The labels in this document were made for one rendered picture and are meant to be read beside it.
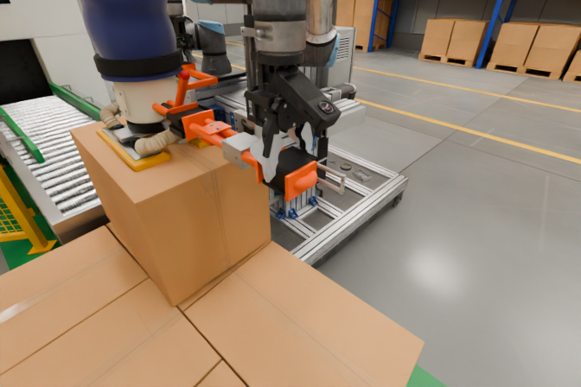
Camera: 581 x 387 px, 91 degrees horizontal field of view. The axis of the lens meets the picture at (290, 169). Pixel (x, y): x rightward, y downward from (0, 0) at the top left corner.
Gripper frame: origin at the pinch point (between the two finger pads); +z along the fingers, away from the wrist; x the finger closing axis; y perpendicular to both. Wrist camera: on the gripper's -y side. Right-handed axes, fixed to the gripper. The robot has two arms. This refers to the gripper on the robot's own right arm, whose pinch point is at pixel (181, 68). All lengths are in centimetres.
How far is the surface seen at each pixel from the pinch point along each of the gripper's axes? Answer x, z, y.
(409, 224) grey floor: 109, 110, 74
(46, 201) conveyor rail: -62, 51, -25
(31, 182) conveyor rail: -64, 51, -48
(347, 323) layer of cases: -11, 56, 99
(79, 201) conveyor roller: -51, 57, -25
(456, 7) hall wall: 816, 1, -163
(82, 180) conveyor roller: -45, 57, -44
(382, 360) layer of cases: -12, 56, 112
